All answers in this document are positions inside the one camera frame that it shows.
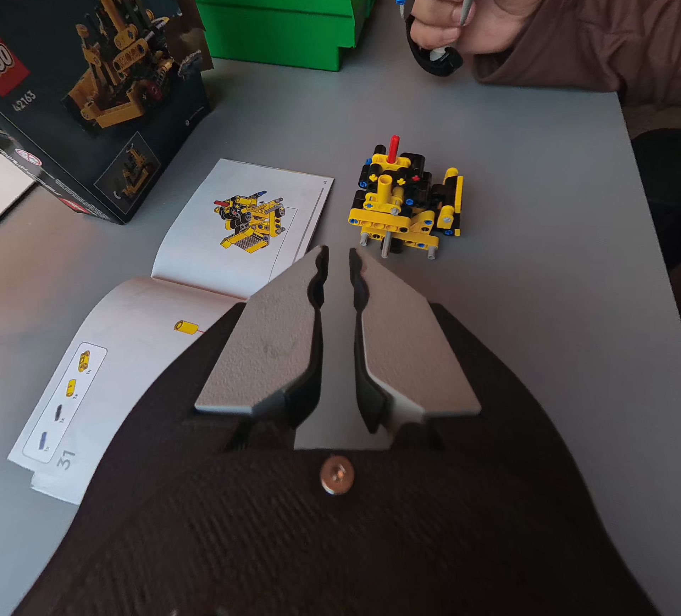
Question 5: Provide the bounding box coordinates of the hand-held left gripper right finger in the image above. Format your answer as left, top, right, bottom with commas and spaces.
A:
348, 246, 483, 435

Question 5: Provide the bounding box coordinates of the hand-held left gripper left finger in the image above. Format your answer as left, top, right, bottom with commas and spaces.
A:
194, 245, 330, 430

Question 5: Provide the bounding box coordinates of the yellow black lego model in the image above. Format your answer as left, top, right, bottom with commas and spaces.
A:
348, 135, 465, 259

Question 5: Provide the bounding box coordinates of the person's right forearm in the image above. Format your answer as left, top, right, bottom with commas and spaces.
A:
471, 0, 681, 109

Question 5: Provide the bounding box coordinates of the lego instruction booklet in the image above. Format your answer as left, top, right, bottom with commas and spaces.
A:
8, 158, 335, 505

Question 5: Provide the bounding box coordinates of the dark lego box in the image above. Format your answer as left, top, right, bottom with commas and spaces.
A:
0, 0, 215, 226

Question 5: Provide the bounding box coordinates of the green plastic bin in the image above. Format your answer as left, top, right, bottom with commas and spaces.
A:
175, 0, 388, 73

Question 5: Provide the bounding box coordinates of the person's lap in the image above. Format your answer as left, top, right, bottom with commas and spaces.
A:
630, 128, 681, 319

